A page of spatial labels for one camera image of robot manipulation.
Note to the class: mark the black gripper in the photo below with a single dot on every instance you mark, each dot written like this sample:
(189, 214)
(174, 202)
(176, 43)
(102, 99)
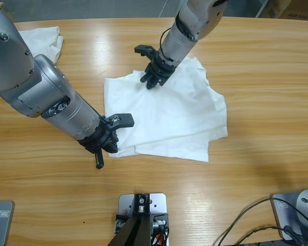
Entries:
(160, 69)
(97, 139)

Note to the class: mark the white T-shirt with black print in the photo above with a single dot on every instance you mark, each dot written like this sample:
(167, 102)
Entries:
(169, 115)

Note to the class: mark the white mounting block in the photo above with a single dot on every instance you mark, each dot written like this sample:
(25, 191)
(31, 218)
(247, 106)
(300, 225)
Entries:
(159, 202)

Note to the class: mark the white metal leg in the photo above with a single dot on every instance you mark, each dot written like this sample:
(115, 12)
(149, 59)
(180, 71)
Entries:
(261, 7)

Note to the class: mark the wooden pallet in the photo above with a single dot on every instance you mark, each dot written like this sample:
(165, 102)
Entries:
(7, 12)

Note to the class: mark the cardboard box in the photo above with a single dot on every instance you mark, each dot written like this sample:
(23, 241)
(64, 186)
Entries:
(297, 7)

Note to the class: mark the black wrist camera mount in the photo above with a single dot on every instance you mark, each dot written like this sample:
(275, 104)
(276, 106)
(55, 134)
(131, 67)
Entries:
(125, 120)

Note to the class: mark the dark camera post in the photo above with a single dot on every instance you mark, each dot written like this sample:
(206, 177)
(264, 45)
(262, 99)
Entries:
(136, 230)

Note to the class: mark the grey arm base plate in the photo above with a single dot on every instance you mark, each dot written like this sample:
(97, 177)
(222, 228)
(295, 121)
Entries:
(2, 228)
(281, 217)

